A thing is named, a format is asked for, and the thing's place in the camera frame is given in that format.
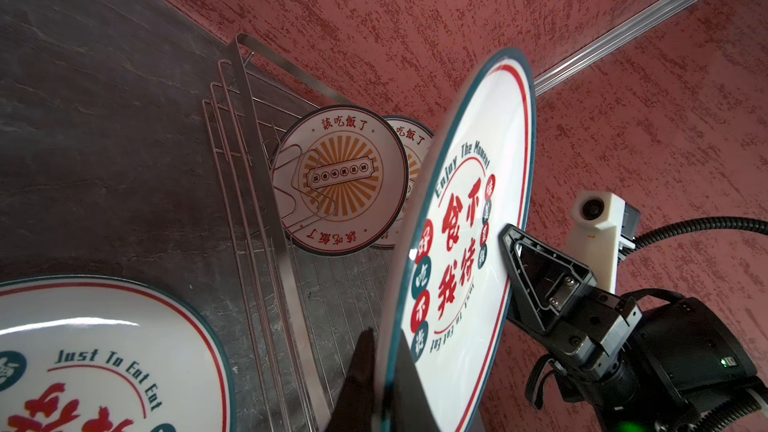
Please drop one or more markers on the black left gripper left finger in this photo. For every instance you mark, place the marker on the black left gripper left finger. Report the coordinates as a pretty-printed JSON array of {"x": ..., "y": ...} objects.
[{"x": 354, "y": 407}]

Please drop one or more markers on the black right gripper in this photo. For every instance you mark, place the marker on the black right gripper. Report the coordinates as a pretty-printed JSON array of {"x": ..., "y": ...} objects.
[{"x": 554, "y": 295}]

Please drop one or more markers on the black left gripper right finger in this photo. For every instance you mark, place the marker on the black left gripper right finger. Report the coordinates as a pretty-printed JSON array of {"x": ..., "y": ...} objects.
[{"x": 410, "y": 408}]

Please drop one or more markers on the white plate blue rim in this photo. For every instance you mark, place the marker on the white plate blue rim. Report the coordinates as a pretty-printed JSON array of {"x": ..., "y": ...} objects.
[{"x": 448, "y": 292}]

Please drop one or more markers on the white plate red flowers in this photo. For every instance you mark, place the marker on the white plate red flowers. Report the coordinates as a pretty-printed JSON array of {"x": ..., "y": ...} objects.
[{"x": 93, "y": 353}]

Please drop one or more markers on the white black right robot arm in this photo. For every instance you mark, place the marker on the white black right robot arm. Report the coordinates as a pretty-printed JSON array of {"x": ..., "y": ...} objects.
[{"x": 647, "y": 360}]

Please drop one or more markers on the orange sunburst plate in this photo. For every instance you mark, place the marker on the orange sunburst plate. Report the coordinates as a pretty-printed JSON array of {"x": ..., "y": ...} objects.
[
  {"x": 416, "y": 139},
  {"x": 340, "y": 178}
]

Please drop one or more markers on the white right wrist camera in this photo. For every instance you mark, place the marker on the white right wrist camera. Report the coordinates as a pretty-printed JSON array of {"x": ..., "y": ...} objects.
[{"x": 603, "y": 225}]

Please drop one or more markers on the metal wire dish rack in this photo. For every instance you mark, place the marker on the metal wire dish rack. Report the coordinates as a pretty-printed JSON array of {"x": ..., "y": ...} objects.
[{"x": 304, "y": 311}]

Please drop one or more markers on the aluminium corner post right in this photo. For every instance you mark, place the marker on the aluminium corner post right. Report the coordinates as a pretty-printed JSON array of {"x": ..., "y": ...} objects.
[{"x": 619, "y": 36}]

